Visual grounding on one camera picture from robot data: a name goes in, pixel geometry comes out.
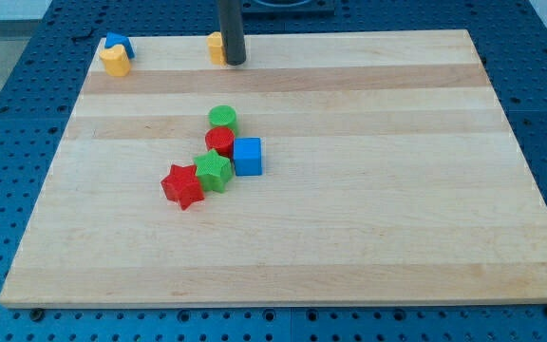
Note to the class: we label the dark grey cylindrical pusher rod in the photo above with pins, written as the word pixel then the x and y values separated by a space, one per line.
pixel 232 32

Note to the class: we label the yellow hexagon block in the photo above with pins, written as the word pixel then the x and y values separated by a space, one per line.
pixel 216 48

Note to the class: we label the blue triangle block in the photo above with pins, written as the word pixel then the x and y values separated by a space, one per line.
pixel 112 39

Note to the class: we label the green cylinder block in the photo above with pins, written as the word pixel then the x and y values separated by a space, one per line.
pixel 223 115

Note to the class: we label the yellow heart block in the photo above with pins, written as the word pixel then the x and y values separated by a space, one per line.
pixel 116 61

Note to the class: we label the red cylinder block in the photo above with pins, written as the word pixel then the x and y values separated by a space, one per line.
pixel 221 138

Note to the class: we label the blue cube block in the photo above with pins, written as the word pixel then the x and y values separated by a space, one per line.
pixel 247 156

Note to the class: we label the green star block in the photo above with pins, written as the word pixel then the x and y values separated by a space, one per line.
pixel 213 171

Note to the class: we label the red star block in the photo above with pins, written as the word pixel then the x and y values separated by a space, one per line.
pixel 182 186

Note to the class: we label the light wooden board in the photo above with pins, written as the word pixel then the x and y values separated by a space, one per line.
pixel 390 177

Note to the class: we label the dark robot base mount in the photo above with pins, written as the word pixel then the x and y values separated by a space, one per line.
pixel 287 7

